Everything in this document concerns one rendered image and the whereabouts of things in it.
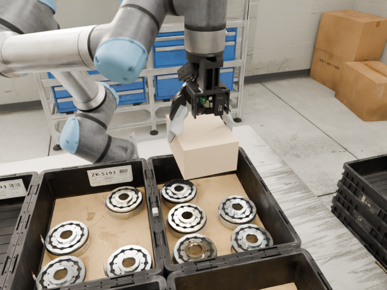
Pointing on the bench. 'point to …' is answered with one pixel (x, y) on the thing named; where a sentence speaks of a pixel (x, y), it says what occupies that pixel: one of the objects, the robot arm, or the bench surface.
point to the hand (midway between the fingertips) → (200, 136)
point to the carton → (204, 147)
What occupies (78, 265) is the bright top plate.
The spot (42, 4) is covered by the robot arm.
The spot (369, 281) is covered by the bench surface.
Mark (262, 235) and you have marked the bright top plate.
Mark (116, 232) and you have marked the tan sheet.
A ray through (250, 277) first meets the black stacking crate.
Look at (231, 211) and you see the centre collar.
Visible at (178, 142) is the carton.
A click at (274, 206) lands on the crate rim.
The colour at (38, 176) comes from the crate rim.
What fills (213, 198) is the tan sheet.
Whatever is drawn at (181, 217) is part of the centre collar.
